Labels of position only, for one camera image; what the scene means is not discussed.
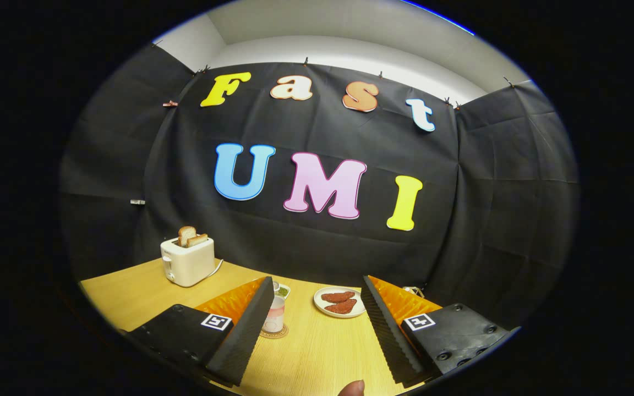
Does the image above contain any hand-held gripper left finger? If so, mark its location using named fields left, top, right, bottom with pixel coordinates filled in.
left=124, top=276, right=275, bottom=388

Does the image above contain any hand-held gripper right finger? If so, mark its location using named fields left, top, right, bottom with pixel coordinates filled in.
left=361, top=275, right=521, bottom=387

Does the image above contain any clear juice bottle pink label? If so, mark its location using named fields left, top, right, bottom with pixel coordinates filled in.
left=262, top=280, right=287, bottom=334

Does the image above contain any wooden table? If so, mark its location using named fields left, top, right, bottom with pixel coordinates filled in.
left=79, top=258, right=444, bottom=396

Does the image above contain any white round plate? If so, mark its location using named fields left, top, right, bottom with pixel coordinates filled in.
left=313, top=286, right=367, bottom=319

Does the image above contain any cream toaster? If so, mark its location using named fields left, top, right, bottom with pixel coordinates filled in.
left=160, top=236, right=216, bottom=288

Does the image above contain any black backdrop cloth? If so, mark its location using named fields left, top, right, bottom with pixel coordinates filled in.
left=58, top=44, right=581, bottom=331

